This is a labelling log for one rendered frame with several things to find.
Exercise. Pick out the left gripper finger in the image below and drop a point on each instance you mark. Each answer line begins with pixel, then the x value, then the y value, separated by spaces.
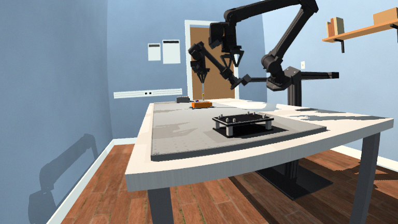
pixel 230 61
pixel 240 52

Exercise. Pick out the orange tube rack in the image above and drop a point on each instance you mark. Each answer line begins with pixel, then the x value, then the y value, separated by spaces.
pixel 202 104

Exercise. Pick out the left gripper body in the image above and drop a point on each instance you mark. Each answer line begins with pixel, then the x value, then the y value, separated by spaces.
pixel 229 47

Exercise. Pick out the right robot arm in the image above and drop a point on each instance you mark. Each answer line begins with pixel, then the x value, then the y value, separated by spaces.
pixel 199 56

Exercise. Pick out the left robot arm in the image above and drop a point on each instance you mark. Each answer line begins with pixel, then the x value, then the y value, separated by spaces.
pixel 271 63

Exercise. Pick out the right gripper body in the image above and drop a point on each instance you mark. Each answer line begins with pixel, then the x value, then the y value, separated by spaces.
pixel 201 69

